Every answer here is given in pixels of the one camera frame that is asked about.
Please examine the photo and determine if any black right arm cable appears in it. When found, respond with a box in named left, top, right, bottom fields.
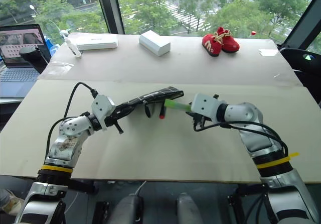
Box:
left=193, top=121, right=289, bottom=157

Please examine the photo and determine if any dark window pillar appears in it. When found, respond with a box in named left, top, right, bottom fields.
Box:
left=94, top=0, right=125, bottom=35

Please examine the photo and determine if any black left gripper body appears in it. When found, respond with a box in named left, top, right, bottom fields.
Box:
left=104, top=110, right=121, bottom=128

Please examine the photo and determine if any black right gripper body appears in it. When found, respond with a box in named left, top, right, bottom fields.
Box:
left=191, top=112, right=213, bottom=131

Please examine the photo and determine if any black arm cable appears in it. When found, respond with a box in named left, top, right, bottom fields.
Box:
left=46, top=82, right=99, bottom=159
left=193, top=121, right=289, bottom=157

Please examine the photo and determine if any flat white box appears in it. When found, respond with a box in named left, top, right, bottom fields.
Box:
left=75, top=34, right=118, bottom=51

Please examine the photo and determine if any black machine with green light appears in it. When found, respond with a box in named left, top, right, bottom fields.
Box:
left=278, top=47, right=321, bottom=90

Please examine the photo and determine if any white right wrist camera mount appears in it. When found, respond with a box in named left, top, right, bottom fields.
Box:
left=190, top=92, right=226, bottom=123

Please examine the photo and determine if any black cylindrical device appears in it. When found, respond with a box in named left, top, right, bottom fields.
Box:
left=19, top=46, right=49, bottom=74

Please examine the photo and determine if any large cardboard sheet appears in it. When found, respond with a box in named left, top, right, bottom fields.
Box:
left=0, top=79, right=321, bottom=184

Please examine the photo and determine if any red shoe with laces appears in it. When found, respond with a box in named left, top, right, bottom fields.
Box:
left=216, top=27, right=240, bottom=54

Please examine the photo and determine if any black grid pouch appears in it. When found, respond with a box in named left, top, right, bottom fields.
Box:
left=110, top=86, right=185, bottom=119

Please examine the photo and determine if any thin white cable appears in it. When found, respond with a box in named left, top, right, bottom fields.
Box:
left=136, top=180, right=147, bottom=197

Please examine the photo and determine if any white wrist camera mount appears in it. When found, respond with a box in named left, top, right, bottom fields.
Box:
left=90, top=94, right=116, bottom=131
left=190, top=92, right=226, bottom=123

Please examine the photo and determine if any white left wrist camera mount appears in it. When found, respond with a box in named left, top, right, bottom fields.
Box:
left=90, top=94, right=116, bottom=131

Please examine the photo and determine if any white rectangular box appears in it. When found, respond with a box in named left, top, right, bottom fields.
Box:
left=139, top=30, right=171, bottom=57

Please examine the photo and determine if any white paper slip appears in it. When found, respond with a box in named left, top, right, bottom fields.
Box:
left=258, top=48, right=279, bottom=57

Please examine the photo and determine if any cardboard sheet with tape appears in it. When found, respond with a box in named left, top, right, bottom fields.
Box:
left=37, top=32, right=304, bottom=87

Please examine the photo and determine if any dark slanted window frame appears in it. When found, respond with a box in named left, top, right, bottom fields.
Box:
left=282, top=0, right=321, bottom=50

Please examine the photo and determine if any worn beige shoe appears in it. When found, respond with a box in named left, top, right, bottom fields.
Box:
left=0, top=188, right=25, bottom=216

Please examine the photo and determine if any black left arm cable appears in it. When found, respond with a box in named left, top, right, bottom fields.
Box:
left=46, top=82, right=99, bottom=159

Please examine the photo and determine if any green highlighter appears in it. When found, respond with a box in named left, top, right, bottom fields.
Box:
left=164, top=98, right=193, bottom=112

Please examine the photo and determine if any clear plastic bag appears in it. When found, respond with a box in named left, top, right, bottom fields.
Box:
left=46, top=60, right=75, bottom=75

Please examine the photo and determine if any red marker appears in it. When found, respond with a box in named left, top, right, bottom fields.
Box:
left=159, top=100, right=167, bottom=120

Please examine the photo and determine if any yellow zip tie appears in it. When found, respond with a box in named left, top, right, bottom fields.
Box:
left=255, top=152, right=299, bottom=170

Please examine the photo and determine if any open laptop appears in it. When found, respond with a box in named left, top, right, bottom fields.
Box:
left=0, top=24, right=52, bottom=99

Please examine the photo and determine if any red shoe with yellow logo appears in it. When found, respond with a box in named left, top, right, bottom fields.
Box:
left=202, top=34, right=223, bottom=57

